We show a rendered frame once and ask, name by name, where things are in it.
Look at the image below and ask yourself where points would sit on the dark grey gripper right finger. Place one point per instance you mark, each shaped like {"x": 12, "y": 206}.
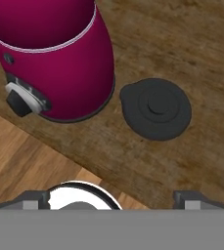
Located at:
{"x": 191, "y": 199}

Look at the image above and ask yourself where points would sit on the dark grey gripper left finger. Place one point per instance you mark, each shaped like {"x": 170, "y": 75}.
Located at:
{"x": 32, "y": 199}

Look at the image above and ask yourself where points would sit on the black round blender lid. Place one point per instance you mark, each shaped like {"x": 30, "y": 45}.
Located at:
{"x": 156, "y": 109}

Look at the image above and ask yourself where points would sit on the white round black-rimmed object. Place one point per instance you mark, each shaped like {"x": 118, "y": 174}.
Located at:
{"x": 84, "y": 195}

